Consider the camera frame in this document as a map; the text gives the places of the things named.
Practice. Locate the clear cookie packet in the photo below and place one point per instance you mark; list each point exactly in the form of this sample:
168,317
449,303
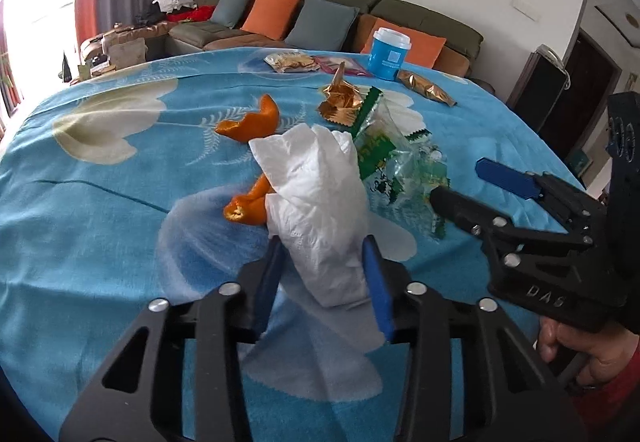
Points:
290,62

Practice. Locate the white wall plate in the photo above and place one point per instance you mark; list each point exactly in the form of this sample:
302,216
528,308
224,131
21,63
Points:
525,7

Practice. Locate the grey blue pillow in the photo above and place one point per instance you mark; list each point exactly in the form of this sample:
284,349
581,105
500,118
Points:
320,22
232,5

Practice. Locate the black clothes pile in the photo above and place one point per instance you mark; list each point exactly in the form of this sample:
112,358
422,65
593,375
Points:
147,15

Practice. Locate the orange peel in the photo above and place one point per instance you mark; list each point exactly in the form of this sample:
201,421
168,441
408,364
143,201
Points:
250,127
245,209

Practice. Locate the green snack wrapper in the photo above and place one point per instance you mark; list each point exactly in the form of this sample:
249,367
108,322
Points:
372,150

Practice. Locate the orange pillow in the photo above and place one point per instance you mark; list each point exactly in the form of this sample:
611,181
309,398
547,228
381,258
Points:
430,47
272,12

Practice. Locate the person's right hand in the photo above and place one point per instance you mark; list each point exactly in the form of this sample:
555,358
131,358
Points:
600,347

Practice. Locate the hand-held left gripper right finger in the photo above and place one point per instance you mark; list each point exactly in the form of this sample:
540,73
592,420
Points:
377,287

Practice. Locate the white tissue paper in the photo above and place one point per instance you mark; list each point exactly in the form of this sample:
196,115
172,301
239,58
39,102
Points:
315,202

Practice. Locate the bright balcony window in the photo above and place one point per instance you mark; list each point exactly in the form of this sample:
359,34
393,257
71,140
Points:
30,22

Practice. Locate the group of jars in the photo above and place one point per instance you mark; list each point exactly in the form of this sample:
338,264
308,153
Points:
82,70

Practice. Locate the red cloth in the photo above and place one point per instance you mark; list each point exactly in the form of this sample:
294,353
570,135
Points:
197,15

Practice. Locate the gold snack packet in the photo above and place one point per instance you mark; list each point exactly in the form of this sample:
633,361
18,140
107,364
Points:
425,87

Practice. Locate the blue cup with white lid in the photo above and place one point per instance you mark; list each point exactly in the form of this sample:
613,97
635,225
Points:
387,60

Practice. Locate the gold foil wrapper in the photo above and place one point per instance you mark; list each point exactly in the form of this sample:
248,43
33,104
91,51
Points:
342,100

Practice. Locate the grey framed black panel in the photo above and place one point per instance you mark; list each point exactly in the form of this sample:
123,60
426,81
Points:
537,87

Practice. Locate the dark wooden door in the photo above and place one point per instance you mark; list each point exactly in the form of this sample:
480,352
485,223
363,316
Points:
592,97

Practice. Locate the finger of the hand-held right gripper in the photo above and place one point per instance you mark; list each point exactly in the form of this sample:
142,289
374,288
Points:
505,177
460,209

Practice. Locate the brown leather ottoman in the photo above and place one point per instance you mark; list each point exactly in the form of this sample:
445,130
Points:
150,28

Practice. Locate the clear green printed wrapper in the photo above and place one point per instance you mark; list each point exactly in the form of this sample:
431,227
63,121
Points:
415,172

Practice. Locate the pink packet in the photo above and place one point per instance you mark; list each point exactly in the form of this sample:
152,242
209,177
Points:
325,65

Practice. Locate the blue floral blanket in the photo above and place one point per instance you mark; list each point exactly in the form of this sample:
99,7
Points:
100,222

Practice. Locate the beige printed bag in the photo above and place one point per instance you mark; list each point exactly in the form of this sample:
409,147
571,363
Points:
127,53

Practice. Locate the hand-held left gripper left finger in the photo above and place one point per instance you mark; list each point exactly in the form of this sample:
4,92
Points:
267,282

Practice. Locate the white clothes pile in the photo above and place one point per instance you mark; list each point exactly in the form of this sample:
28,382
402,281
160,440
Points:
172,2

